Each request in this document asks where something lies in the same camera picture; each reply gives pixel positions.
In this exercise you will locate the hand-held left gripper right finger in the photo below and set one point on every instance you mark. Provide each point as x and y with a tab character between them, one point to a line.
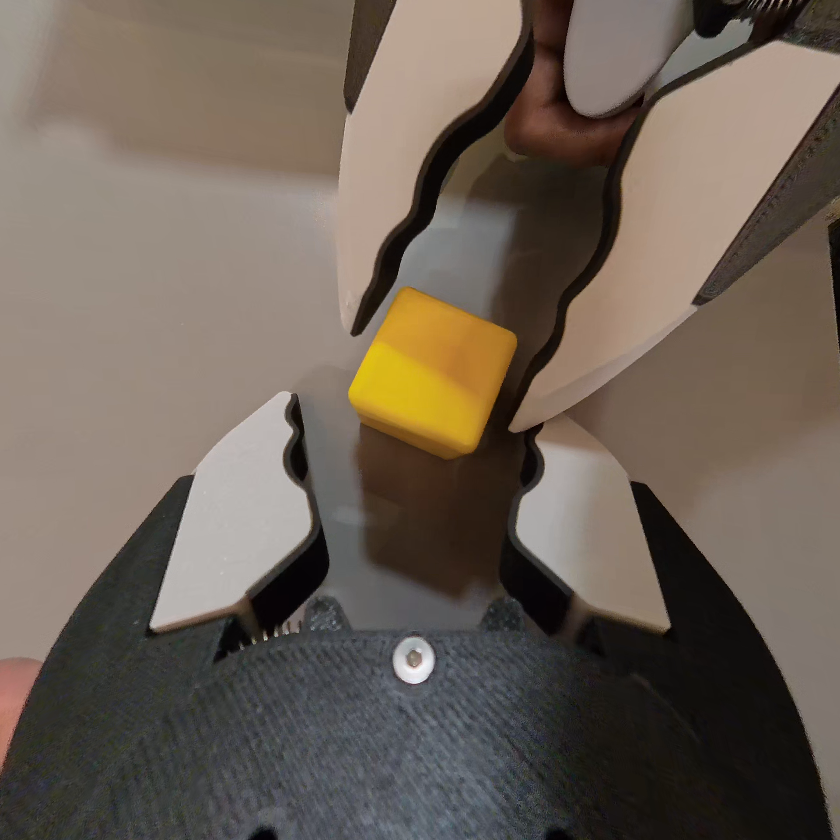
590	525

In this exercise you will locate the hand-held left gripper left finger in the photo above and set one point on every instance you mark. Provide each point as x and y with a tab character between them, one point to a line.
243	525

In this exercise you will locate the person's left hand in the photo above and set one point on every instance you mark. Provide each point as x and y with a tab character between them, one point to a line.
13	695

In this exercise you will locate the person's right hand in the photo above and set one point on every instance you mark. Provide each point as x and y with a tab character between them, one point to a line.
564	138

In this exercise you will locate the yellow cube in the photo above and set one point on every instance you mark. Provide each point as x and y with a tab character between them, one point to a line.
426	380

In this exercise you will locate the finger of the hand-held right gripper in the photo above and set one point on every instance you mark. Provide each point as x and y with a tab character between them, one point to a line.
689	216
407	131

